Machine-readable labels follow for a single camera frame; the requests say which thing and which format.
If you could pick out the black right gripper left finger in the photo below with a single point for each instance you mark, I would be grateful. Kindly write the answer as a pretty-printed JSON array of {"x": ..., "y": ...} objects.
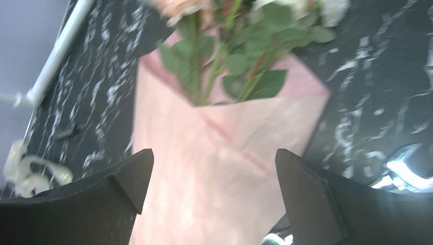
[{"x": 97, "y": 209}]

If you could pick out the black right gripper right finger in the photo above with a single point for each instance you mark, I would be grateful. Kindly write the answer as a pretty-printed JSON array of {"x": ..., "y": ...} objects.
[{"x": 325, "y": 208}]

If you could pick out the metal wrench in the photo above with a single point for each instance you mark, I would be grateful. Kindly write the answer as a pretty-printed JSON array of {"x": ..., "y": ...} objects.
[{"x": 398, "y": 177}]

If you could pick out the pink wrapping paper sheet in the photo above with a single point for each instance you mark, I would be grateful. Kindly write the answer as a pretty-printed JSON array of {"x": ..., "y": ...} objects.
[{"x": 214, "y": 179}]

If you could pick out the fake white rose stem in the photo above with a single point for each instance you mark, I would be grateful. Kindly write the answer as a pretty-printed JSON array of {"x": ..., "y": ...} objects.
[{"x": 240, "y": 71}]

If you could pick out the fake cream rose stem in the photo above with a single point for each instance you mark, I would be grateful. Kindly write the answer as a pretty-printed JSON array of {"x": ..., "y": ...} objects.
[{"x": 278, "y": 27}]

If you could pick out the fake pink rose stem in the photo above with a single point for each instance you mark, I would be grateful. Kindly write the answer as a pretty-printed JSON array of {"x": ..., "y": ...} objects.
[{"x": 185, "y": 57}]

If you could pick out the beige printed ribbon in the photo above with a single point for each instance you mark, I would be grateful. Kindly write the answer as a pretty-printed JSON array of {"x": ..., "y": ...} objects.
[{"x": 26, "y": 182}]

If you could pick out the white PVC pipe frame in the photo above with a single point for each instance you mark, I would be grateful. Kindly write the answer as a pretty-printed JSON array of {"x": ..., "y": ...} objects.
[{"x": 66, "y": 37}]

